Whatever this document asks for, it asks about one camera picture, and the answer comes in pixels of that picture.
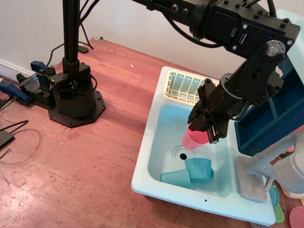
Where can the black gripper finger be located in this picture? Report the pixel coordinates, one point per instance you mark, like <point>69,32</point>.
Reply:
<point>214,135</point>
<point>198,121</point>

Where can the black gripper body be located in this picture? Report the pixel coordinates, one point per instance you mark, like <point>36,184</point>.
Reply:
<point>221,105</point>

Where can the pink plastic cup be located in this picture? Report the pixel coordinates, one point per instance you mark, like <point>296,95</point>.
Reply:
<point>194,139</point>

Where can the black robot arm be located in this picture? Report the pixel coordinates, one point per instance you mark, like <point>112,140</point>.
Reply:
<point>246,29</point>

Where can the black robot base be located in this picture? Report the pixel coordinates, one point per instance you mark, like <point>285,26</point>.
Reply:
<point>77,101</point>

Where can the light blue toy sink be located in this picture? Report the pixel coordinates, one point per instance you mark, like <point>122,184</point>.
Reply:
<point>161,151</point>

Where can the teal plastic cup lying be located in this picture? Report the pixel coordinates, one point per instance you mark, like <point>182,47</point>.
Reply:
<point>179,178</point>

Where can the cream dish rack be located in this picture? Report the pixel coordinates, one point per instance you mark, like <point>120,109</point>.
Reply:
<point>182,87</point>

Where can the grey toy faucet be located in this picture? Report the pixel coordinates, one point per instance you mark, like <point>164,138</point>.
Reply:
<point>255,175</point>

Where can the dark blue toy shelf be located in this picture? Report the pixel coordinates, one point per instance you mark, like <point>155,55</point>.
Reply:
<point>280,115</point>

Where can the teal plastic plate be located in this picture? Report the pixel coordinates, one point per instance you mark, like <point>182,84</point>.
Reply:
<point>274,195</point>

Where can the grey toy pot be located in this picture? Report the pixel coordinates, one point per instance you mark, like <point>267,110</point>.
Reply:
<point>289,173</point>

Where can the green plastic plate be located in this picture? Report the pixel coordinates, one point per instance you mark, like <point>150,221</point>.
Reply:
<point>279,215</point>

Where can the pink plate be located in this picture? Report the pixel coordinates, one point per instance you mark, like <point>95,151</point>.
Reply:
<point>296,217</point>

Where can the blue black clamp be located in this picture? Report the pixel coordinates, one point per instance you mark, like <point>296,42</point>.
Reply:
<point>38,85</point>

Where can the black flat device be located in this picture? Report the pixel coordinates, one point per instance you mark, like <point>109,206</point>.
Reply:
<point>5,139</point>

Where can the teal cup with handle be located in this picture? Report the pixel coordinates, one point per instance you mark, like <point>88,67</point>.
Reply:
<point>199,169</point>

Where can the blue clamp handle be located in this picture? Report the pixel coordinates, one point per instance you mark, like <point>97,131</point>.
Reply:
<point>11,90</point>

